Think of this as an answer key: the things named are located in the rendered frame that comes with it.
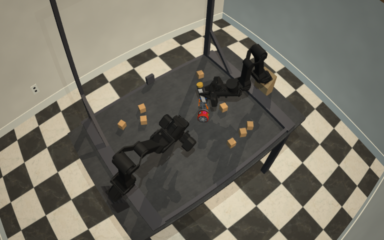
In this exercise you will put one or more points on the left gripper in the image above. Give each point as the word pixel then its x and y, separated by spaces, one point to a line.
pixel 213 97

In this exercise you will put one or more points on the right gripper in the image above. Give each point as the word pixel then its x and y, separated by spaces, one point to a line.
pixel 186 139

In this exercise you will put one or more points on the orange cube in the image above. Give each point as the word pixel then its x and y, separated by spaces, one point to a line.
pixel 223 107
pixel 143 120
pixel 122 124
pixel 200 74
pixel 142 108
pixel 242 132
pixel 249 125
pixel 231 143

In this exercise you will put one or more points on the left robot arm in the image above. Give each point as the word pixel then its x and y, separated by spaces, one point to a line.
pixel 243 82

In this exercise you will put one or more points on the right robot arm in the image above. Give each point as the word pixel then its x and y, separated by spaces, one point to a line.
pixel 124 180

